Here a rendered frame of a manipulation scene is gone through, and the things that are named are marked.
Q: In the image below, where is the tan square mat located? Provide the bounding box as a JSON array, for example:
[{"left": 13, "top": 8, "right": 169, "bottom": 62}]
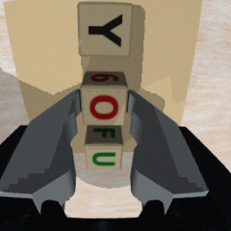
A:
[{"left": 3, "top": 0, "right": 202, "bottom": 125}]

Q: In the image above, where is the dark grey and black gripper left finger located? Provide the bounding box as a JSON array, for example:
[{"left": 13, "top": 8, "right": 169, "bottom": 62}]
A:
[{"left": 0, "top": 89, "right": 82, "bottom": 224}]

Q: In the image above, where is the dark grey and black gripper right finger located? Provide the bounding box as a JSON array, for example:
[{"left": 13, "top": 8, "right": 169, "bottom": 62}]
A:
[{"left": 126, "top": 90, "right": 231, "bottom": 231}]

